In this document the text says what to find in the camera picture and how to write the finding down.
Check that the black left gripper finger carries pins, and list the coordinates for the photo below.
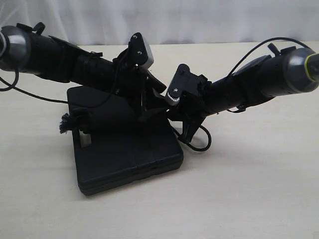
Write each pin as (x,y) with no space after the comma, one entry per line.
(156,84)
(147,114)

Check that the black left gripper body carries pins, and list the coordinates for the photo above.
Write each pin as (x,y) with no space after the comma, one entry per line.
(131,83)

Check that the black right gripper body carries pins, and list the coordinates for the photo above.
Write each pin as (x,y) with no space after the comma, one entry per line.
(188,112)

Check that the black plastic carry case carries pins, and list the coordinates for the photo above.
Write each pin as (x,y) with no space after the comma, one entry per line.
(122,149)

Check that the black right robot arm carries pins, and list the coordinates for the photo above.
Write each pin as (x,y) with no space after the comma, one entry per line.
(291,71)

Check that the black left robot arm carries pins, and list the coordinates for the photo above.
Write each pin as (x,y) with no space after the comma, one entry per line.
(24,49)

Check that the white backdrop curtain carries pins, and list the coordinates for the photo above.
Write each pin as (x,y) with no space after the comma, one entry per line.
(112,22)

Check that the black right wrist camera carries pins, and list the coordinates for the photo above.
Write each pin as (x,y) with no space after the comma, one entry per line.
(182,81)

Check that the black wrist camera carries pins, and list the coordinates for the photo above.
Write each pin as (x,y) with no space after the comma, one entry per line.
(140,52)
(182,81)

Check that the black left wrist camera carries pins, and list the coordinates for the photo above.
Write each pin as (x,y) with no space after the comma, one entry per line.
(140,52)

